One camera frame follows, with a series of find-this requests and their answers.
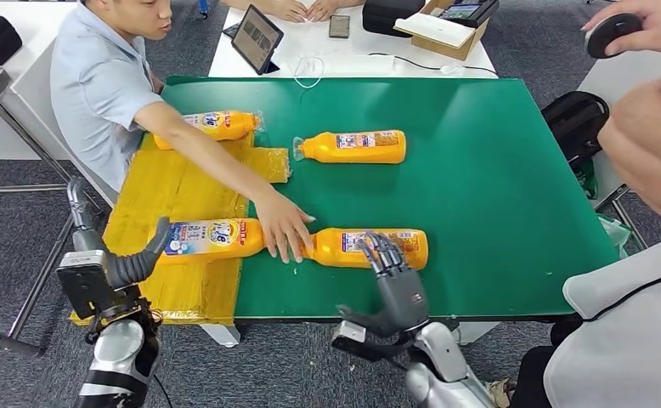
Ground black backpack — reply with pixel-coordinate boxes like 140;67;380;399
540;91;611;170

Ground grey metal desk frame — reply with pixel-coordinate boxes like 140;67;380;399
0;101;106;357

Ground yellow taped mat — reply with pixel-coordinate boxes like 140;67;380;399
70;132;292;328

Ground black device with screen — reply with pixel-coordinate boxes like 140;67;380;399
437;0;500;29

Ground orange detergent bottle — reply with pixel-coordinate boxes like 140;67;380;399
299;227;430;271
153;110;265;151
292;129;408;166
153;218;267;267

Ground grey white shoe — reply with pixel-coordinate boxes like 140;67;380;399
485;378;517;408

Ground white table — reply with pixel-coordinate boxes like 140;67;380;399
208;0;499;80

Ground thin black cable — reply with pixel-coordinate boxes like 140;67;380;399
367;52;498;77

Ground black tablet on stand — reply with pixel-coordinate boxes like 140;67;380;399
230;4;285;76

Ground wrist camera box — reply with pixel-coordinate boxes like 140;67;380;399
331;320;416;365
55;250;115;321

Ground green bag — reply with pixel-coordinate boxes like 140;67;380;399
575;158;600;199

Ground white desk with metal legs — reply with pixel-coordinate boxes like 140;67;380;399
577;50;661;252

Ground black headset cable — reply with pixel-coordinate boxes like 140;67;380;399
580;263;661;323

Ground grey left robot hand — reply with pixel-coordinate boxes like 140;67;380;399
65;176;172;292

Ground person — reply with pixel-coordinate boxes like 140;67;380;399
48;0;317;264
220;0;365;24
510;0;661;408

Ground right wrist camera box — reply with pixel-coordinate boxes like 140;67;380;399
331;320;416;365

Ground green table mat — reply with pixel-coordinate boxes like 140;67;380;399
158;76;621;322

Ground person's left hand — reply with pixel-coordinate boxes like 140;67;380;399
596;73;661;235

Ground dark smartphone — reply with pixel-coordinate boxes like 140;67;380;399
328;14;351;39

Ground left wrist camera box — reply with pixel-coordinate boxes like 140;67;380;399
55;250;115;321

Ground brown cardboard box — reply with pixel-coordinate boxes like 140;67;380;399
393;0;490;62

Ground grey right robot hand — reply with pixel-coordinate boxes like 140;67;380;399
336;229;431;340

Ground black zip case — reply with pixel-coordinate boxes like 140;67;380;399
361;0;427;37

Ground white looped cable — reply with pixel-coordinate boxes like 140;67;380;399
292;54;326;89

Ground white black round controller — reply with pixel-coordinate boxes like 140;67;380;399
585;12;645;60

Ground white table foot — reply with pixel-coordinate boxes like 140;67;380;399
454;321;500;346
200;323;242;349

